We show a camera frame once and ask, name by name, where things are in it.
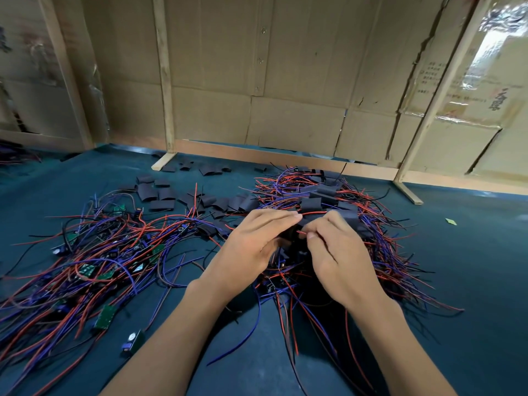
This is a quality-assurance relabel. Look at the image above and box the person's left hand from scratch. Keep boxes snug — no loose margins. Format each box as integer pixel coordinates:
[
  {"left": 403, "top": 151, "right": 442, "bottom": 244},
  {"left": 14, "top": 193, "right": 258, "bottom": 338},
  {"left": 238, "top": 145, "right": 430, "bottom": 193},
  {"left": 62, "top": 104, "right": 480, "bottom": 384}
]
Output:
[{"left": 188, "top": 208, "right": 305, "bottom": 306}]

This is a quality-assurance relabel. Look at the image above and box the person's right hand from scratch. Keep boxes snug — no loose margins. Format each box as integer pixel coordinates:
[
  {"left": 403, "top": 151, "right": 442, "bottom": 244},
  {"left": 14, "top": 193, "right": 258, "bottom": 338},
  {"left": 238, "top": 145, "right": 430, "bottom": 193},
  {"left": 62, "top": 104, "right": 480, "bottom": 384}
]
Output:
[{"left": 297, "top": 210, "right": 389, "bottom": 314}]

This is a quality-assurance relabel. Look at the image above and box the black sleeve piece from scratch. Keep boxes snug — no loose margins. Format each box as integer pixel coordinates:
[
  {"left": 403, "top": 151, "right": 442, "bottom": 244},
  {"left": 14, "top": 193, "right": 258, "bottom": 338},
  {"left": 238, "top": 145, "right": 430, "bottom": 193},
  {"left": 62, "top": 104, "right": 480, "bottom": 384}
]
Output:
[{"left": 279, "top": 214, "right": 308, "bottom": 244}]

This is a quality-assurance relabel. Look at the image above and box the pile of sleeved wired boards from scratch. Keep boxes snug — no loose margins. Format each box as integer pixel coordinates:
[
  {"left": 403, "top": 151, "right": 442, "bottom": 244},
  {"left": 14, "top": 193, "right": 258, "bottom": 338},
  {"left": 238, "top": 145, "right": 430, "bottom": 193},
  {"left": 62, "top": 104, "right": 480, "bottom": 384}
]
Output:
[{"left": 206, "top": 164, "right": 465, "bottom": 396}]

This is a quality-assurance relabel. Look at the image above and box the pile of black sleeve pieces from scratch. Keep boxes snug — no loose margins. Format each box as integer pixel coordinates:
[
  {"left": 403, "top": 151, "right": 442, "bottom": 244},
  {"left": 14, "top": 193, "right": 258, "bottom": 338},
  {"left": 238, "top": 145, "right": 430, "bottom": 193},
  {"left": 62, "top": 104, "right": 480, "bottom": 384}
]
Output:
[{"left": 136, "top": 159, "right": 261, "bottom": 236}]

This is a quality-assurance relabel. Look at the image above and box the pile of unsleeved wired boards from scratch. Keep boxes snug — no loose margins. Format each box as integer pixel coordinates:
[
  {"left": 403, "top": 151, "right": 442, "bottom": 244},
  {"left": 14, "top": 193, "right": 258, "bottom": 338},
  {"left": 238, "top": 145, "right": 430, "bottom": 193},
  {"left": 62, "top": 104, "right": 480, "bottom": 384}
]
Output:
[{"left": 0, "top": 184, "right": 216, "bottom": 396}]

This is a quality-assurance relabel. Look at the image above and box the wire pile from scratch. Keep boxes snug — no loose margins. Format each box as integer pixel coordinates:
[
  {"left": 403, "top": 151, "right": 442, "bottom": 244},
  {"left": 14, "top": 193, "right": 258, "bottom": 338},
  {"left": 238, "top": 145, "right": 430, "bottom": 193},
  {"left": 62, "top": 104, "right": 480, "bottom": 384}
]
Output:
[{"left": 0, "top": 142, "right": 38, "bottom": 166}]

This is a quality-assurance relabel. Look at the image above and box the person's right forearm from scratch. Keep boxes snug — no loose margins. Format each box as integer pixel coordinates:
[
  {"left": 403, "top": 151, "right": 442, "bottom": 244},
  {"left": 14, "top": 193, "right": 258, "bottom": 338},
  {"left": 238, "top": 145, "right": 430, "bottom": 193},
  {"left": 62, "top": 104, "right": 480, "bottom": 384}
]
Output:
[{"left": 346, "top": 296, "right": 459, "bottom": 396}]

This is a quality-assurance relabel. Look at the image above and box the person's left forearm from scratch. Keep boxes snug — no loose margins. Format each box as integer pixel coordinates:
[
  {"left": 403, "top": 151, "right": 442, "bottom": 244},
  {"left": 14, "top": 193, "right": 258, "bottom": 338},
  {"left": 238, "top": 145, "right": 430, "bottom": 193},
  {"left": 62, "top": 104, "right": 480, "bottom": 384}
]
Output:
[{"left": 99, "top": 280, "right": 240, "bottom": 396}]

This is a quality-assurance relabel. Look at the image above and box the wooden ledge board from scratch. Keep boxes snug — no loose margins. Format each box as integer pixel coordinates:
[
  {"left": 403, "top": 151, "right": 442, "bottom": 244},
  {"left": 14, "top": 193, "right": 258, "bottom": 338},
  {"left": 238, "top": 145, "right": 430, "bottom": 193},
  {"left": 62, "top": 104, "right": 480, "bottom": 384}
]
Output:
[{"left": 107, "top": 131, "right": 528, "bottom": 196}]

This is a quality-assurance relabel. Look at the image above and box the clear plastic sheet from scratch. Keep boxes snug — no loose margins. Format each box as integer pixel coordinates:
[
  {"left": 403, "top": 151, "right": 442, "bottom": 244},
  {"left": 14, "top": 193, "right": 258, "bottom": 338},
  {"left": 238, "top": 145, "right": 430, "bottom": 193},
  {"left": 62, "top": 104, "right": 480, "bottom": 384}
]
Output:
[{"left": 462, "top": 4, "right": 528, "bottom": 120}]

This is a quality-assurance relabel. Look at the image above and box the pale slanted wooden post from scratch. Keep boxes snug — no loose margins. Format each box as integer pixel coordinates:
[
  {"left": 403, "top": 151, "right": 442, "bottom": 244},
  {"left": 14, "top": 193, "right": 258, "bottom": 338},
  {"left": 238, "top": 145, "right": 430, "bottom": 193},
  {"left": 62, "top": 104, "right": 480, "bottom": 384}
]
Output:
[{"left": 392, "top": 0, "right": 488, "bottom": 205}]

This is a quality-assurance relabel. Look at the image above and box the thin wooden post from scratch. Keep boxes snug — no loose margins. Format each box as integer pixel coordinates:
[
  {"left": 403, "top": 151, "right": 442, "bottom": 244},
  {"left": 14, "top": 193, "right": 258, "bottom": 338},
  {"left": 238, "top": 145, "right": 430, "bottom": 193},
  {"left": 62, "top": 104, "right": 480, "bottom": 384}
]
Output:
[{"left": 151, "top": 0, "right": 178, "bottom": 172}]

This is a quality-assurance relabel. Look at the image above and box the wide wooden post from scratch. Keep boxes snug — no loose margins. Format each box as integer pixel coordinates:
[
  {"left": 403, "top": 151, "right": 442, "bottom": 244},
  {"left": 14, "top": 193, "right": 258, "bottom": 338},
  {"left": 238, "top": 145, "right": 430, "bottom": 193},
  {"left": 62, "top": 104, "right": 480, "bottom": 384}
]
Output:
[{"left": 37, "top": 0, "right": 94, "bottom": 151}]

